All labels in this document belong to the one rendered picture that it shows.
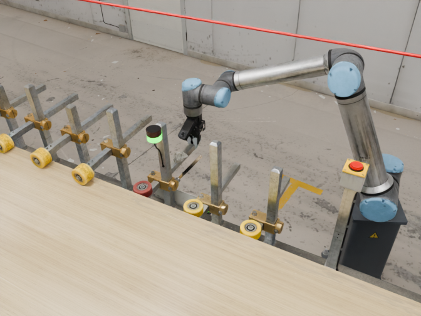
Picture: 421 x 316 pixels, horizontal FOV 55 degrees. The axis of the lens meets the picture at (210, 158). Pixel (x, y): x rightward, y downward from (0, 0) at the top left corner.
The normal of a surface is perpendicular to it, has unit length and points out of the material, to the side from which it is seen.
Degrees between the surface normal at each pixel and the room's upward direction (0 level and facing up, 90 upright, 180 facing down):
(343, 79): 83
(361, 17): 90
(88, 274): 0
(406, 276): 0
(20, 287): 0
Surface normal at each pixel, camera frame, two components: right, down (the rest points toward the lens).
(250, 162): -0.03, -0.79
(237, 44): -0.57, 0.52
